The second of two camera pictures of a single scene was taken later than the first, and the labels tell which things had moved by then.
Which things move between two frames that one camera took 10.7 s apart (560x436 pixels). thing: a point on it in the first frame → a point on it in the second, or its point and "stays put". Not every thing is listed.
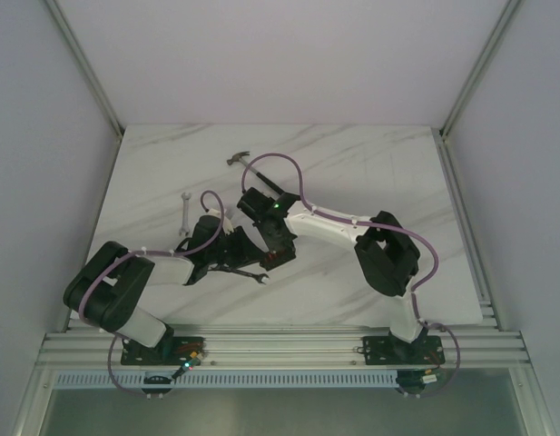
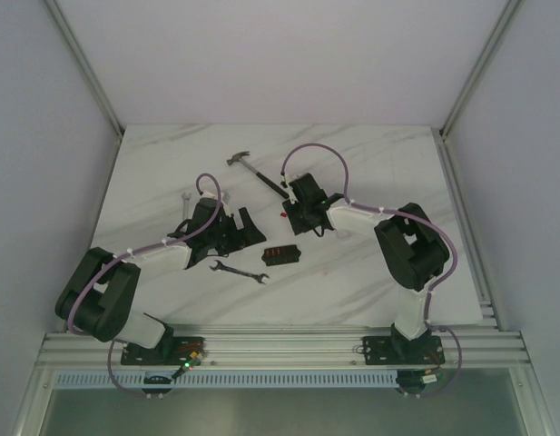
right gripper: (286, 242) → (298, 226)
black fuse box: (276, 257) stays put
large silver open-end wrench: (258, 276) stays put
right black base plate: (392, 351) stays put
